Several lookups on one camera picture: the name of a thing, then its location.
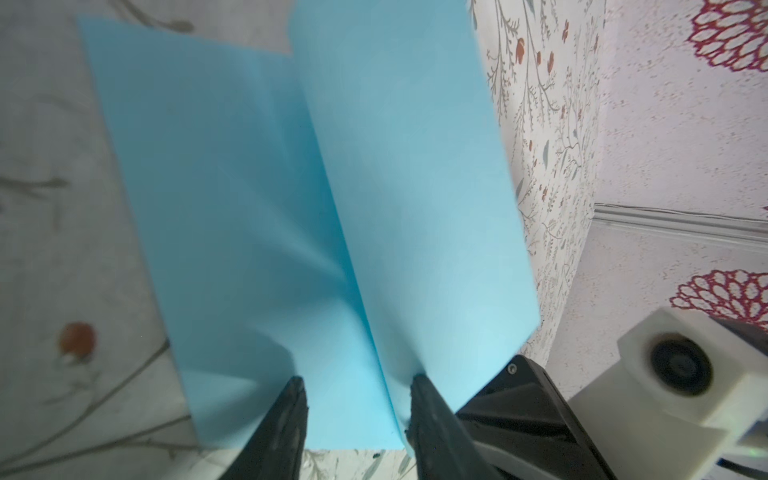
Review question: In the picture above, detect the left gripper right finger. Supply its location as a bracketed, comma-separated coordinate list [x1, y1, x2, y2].
[406, 374, 502, 480]

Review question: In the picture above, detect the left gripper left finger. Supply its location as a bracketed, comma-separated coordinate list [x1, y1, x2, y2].
[220, 376, 309, 480]

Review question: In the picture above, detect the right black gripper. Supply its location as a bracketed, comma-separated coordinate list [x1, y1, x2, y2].
[457, 355, 615, 480]

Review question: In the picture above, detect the light blue square paper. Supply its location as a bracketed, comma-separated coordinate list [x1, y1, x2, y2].
[78, 1, 540, 450]

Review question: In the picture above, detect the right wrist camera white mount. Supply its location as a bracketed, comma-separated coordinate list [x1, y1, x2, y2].
[569, 308, 767, 479]

